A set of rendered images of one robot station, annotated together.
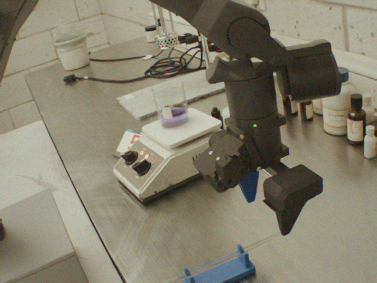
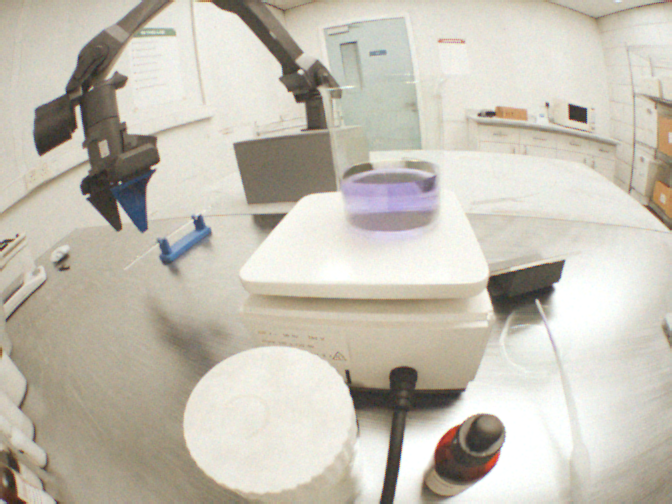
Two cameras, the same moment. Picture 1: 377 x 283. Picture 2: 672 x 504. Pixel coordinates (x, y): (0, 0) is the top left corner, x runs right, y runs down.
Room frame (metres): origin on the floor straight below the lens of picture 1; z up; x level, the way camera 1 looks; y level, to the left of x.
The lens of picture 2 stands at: (0.89, -0.12, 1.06)
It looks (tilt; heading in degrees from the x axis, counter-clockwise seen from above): 30 degrees down; 133
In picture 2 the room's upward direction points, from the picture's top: 9 degrees counter-clockwise
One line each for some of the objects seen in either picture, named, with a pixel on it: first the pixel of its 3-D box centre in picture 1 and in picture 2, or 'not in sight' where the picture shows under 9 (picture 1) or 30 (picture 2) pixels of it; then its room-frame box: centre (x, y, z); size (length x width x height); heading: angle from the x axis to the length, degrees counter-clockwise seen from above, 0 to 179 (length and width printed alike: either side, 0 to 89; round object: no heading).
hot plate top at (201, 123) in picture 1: (180, 126); (369, 228); (0.80, 0.01, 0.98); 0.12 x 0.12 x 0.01; 26
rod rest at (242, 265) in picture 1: (217, 270); (183, 235); (0.46, 0.00, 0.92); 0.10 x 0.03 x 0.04; 107
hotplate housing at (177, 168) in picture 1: (173, 151); (378, 265); (0.79, 0.03, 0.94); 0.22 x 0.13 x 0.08; 116
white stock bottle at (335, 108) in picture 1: (339, 100); not in sight; (0.82, -0.32, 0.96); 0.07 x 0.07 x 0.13
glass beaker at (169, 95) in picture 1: (170, 104); (393, 154); (0.81, 0.02, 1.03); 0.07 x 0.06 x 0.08; 21
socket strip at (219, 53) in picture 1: (196, 48); not in sight; (1.61, -0.10, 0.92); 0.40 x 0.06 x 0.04; 20
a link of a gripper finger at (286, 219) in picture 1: (290, 218); (109, 210); (0.42, -0.10, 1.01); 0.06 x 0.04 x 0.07; 107
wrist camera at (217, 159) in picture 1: (226, 159); (132, 145); (0.46, -0.04, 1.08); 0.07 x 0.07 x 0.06; 18
